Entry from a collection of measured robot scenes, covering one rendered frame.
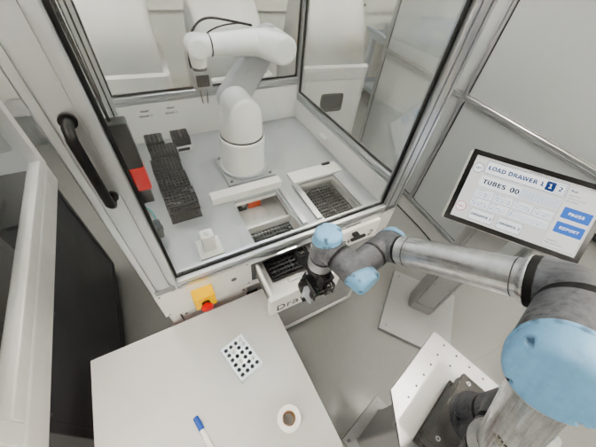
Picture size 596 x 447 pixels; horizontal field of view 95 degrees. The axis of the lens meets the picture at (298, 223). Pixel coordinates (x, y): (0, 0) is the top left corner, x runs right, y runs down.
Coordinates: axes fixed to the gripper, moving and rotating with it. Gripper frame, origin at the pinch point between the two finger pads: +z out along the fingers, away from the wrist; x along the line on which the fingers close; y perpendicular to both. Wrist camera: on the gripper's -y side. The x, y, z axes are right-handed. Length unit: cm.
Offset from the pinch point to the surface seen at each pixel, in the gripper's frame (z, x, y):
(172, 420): 15, -52, 13
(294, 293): -1.2, -5.4, -1.3
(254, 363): 11.0, -24.9, 10.2
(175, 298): 0.8, -41.6, -17.7
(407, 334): 88, 75, 19
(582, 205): -22, 107, 23
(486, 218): -9, 82, 7
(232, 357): 11.0, -30.7, 5.4
